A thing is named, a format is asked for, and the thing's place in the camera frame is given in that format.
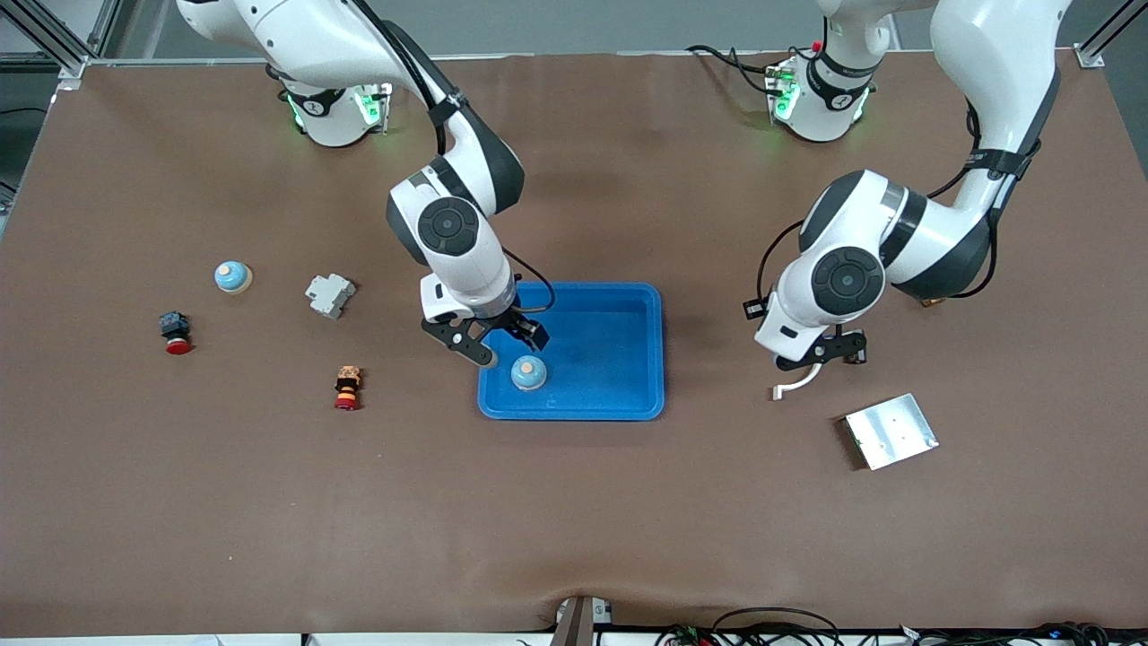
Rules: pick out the blue knob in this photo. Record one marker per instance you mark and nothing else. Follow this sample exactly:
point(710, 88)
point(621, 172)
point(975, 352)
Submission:
point(528, 373)
point(233, 277)

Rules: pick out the red orange emergency stop button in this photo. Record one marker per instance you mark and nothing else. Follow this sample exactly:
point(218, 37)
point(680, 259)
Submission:
point(348, 388)

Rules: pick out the white curved plastic bracket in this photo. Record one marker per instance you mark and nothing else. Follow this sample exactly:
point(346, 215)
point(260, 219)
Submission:
point(809, 379)

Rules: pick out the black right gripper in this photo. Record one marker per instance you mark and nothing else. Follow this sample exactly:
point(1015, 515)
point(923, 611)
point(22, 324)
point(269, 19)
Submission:
point(512, 320)

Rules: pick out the red mushroom button black body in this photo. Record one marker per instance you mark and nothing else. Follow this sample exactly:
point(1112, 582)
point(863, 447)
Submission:
point(176, 334)

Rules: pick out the brown table mat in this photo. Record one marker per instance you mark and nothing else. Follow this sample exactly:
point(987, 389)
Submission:
point(574, 520)

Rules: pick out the white circuit breaker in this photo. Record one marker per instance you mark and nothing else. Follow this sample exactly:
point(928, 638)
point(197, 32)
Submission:
point(330, 296)

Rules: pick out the aluminium frame profile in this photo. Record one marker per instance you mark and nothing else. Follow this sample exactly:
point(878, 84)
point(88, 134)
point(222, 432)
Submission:
point(72, 65)
point(106, 27)
point(1090, 56)

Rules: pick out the silver metal plate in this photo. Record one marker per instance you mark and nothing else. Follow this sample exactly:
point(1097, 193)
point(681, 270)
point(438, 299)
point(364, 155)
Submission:
point(892, 431)

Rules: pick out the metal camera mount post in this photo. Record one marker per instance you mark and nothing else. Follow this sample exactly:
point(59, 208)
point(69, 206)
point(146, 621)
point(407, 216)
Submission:
point(574, 628)

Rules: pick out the blue plastic tray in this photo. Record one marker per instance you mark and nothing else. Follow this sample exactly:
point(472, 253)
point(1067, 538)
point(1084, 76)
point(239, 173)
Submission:
point(601, 386)

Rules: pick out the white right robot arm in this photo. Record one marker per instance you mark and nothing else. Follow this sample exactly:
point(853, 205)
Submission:
point(457, 242)

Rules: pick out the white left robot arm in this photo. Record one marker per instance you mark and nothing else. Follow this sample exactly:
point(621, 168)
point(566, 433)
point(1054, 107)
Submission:
point(897, 242)

